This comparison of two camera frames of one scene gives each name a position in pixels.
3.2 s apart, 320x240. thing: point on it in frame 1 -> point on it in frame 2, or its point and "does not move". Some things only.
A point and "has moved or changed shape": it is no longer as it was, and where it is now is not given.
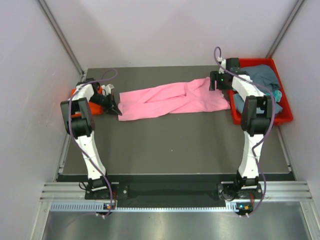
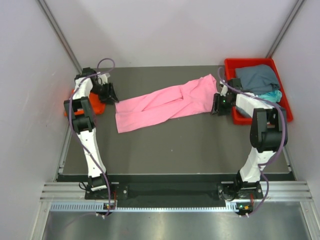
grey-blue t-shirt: (264, 77) does not move
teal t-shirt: (277, 95) does not move
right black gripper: (214, 76) -> (217, 107)
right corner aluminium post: (285, 27) does not move
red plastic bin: (286, 117) does not move
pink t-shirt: (192, 95) has moved or changed shape
